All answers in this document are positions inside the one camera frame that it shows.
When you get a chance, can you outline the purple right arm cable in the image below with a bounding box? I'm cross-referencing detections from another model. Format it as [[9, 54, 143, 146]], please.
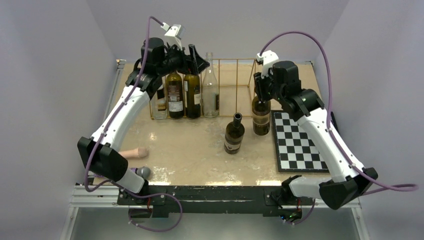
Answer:
[[258, 31, 419, 226]]

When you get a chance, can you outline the green wine bottle silver neck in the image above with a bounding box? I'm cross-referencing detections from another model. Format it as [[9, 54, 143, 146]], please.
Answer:
[[165, 71, 184, 119]]

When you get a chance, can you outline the green bottle silver foil neck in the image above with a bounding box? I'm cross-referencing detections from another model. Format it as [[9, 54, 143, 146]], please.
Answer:
[[252, 95, 271, 136]]

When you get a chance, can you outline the clear liquor bottle black cap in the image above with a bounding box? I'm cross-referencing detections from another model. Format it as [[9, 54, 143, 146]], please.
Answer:
[[152, 84, 168, 120]]

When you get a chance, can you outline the beige toy microphone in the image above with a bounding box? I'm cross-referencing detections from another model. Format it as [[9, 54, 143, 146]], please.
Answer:
[[119, 147, 149, 160]]

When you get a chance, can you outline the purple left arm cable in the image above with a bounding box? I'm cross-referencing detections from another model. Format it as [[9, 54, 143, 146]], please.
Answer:
[[83, 15, 184, 233]]

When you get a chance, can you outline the clear glass bottle front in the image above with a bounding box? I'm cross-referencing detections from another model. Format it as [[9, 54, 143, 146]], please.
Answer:
[[202, 52, 220, 118]]

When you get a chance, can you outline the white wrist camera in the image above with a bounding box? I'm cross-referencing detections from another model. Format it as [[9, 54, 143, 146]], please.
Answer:
[[161, 22, 185, 51], [255, 50, 279, 79]]

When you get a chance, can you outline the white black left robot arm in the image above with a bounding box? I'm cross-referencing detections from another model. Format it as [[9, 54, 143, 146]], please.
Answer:
[[77, 37, 210, 205]]

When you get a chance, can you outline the gold wire wine rack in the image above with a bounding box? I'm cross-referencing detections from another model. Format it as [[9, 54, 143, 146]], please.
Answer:
[[149, 58, 258, 121]]

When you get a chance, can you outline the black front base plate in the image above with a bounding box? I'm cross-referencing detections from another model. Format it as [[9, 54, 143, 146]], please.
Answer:
[[117, 185, 303, 222]]

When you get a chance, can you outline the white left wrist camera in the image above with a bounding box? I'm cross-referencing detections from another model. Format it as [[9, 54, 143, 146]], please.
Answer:
[[161, 22, 185, 51]]

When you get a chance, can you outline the black white chessboard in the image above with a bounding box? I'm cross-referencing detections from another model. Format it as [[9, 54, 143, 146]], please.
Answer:
[[270, 110, 329, 173]]

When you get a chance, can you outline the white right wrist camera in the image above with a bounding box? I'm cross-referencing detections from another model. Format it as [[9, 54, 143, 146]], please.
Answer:
[[255, 50, 279, 79]]

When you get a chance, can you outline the dark brown bottle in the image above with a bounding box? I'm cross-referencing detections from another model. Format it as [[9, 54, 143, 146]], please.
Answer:
[[183, 74, 201, 119]]

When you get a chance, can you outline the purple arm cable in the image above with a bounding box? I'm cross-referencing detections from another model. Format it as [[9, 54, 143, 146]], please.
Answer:
[[83, 15, 184, 233], [258, 31, 419, 226]]

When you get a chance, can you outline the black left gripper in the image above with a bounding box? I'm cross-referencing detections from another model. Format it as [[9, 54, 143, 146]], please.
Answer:
[[156, 41, 209, 77]]

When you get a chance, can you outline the aluminium table edge rail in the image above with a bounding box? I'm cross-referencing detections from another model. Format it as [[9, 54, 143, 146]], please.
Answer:
[[59, 59, 127, 240]]

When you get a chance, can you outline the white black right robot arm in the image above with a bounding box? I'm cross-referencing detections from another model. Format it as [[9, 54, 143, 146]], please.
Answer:
[[253, 59, 378, 210]]

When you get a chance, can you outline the purple glitter microphone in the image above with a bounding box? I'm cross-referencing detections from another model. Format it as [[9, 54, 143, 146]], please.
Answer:
[[89, 165, 151, 182]]

